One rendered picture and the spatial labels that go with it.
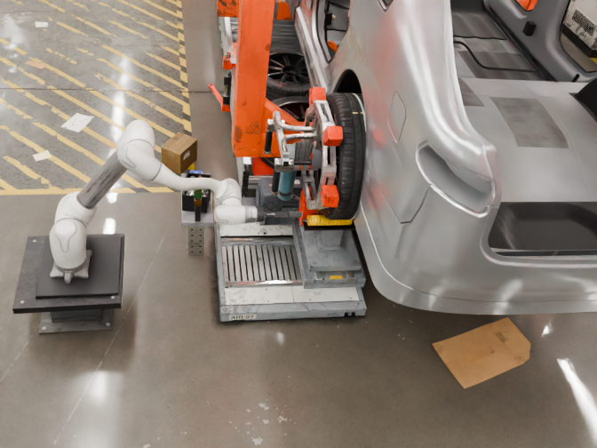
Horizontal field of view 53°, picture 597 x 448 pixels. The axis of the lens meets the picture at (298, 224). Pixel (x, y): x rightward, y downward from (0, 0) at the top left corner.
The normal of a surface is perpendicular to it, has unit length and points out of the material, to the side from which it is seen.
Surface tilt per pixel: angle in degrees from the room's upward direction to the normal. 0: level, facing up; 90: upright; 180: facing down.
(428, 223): 89
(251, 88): 90
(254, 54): 90
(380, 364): 0
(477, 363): 1
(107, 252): 3
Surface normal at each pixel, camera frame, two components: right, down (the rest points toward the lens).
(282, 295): 0.12, -0.73
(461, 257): -0.25, 0.62
